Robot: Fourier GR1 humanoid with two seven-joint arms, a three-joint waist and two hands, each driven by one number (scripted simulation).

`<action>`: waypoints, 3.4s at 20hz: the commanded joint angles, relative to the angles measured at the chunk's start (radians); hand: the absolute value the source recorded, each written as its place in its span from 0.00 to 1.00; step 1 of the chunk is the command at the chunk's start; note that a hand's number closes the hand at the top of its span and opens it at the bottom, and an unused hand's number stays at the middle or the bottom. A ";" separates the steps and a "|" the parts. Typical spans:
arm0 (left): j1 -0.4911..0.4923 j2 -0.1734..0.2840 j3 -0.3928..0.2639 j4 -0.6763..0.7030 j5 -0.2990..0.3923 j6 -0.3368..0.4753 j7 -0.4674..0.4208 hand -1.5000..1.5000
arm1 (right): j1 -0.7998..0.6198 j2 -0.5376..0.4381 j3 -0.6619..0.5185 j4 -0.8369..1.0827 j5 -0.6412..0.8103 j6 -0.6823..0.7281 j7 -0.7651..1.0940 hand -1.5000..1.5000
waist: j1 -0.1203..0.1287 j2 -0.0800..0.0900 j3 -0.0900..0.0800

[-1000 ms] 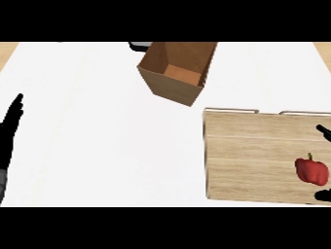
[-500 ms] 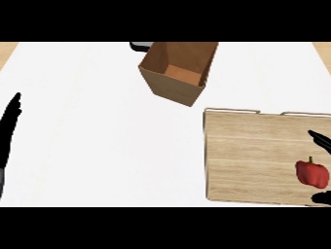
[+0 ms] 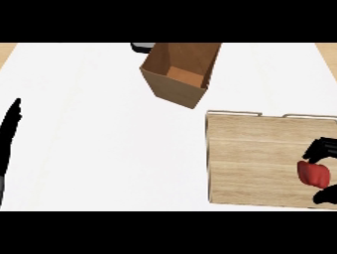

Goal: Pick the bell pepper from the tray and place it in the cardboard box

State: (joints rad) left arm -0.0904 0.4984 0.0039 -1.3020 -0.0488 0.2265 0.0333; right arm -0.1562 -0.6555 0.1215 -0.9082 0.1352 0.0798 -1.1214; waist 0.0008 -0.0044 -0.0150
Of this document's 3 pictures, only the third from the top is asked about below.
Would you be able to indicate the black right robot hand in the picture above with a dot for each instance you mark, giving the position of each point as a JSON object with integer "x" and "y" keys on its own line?
{"x": 335, "y": 149}

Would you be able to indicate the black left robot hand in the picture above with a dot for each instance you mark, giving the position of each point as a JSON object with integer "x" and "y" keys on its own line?
{"x": 1, "y": 142}

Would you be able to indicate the red bell pepper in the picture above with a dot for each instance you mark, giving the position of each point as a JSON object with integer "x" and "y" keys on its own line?
{"x": 314, "y": 173}

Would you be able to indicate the wooden tray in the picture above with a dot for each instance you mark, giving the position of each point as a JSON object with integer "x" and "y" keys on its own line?
{"x": 255, "y": 158}

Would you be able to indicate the brown cardboard box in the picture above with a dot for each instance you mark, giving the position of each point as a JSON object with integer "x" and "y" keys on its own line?
{"x": 184, "y": 76}

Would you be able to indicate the dark grey object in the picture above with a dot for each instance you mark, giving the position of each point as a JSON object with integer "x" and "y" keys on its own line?
{"x": 143, "y": 47}

